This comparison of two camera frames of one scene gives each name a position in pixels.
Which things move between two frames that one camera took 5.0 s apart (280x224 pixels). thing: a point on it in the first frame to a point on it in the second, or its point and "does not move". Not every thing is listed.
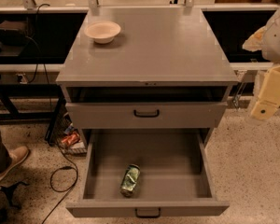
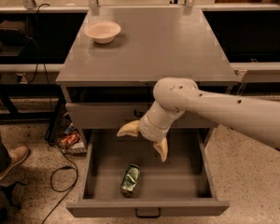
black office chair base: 0,217 does not move
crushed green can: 132,175 does not move
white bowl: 102,31 does not move
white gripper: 277,39 to 150,130
